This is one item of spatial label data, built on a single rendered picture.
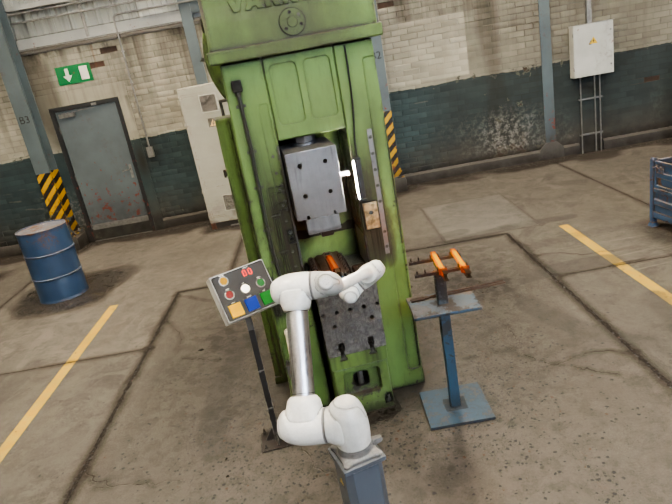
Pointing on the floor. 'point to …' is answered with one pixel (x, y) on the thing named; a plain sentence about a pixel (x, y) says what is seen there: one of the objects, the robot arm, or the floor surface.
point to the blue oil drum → (52, 261)
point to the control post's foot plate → (272, 441)
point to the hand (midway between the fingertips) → (338, 273)
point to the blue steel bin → (660, 190)
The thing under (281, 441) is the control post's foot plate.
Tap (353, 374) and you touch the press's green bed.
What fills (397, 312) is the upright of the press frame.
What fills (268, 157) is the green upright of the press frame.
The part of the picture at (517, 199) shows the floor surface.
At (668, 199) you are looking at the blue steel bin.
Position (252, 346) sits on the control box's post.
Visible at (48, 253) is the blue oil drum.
